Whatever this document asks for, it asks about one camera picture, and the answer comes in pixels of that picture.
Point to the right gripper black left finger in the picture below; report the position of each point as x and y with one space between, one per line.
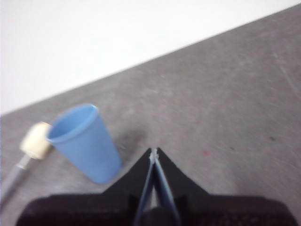
94 209

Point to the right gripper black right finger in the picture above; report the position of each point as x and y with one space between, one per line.
211 209

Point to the blue ribbed plastic cup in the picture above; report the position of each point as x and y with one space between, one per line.
89 150

